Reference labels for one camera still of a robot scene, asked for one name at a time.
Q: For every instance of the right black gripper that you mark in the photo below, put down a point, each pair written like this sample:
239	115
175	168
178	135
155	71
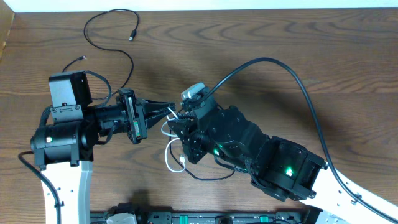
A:
191	137

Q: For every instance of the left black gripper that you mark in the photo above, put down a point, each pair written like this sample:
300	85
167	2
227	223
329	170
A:
140	113

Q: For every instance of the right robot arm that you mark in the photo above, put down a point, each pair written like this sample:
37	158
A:
280	168

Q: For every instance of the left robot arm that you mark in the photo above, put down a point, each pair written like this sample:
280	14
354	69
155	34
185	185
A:
68	131

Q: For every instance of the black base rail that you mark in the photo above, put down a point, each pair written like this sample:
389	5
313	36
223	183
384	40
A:
130	213

